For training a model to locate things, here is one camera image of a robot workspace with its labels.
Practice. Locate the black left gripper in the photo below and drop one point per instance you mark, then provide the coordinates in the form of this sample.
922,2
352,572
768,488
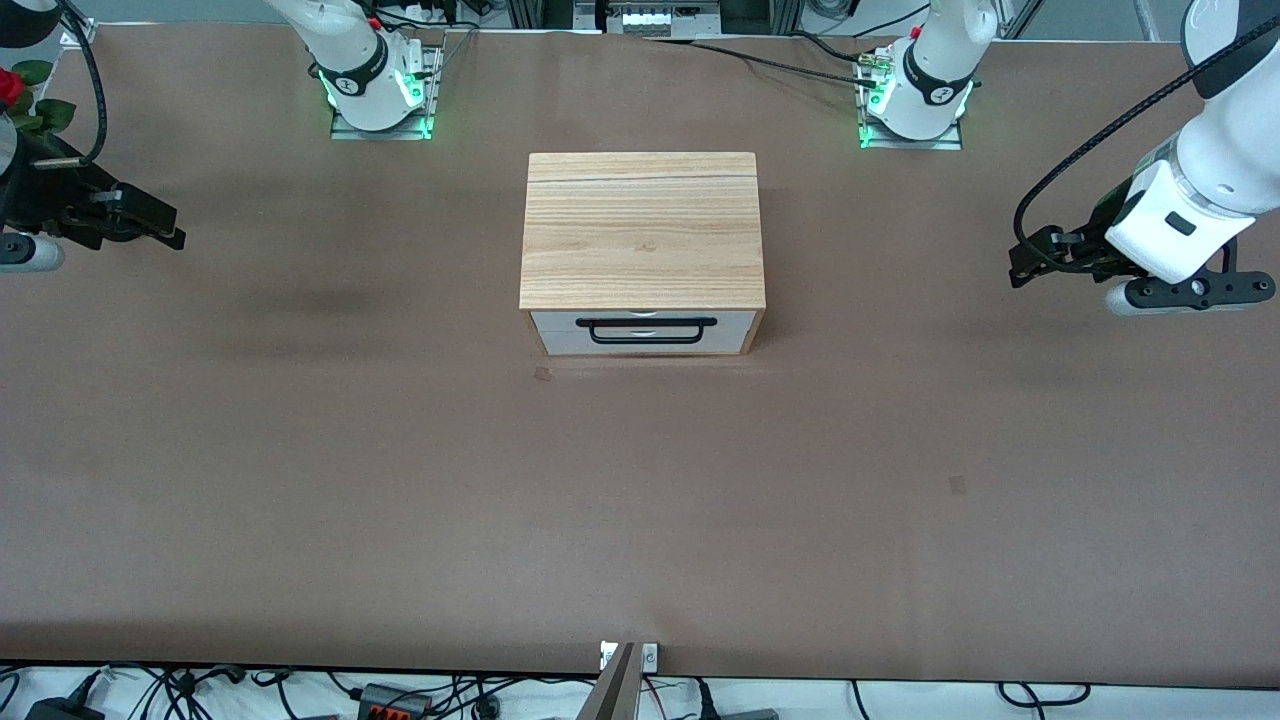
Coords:
1085,250

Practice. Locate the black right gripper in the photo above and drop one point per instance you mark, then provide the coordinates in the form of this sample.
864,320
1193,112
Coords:
52,200

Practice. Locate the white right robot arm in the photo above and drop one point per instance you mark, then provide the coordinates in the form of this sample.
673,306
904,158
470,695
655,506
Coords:
350,60

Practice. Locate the light wooden drawer cabinet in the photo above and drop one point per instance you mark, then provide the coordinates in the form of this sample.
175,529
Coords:
640,230

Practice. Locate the red rose with leaves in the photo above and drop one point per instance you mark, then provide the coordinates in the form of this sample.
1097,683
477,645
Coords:
8,88

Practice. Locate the white power strip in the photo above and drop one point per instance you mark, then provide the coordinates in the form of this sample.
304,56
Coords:
425,14

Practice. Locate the black power adapter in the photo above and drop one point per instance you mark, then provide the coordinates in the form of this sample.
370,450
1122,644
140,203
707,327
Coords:
60,712

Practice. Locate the black red power strip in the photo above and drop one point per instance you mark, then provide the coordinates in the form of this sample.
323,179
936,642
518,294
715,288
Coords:
390,705

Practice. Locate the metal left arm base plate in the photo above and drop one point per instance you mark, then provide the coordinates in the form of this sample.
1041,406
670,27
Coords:
940,143

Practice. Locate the aluminium frame strut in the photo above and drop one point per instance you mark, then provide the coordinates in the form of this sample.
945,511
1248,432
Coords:
78,32

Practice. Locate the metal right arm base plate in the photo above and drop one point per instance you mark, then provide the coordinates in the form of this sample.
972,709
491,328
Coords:
345,132

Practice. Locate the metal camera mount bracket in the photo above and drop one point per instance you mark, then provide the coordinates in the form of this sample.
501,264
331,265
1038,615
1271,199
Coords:
612,690

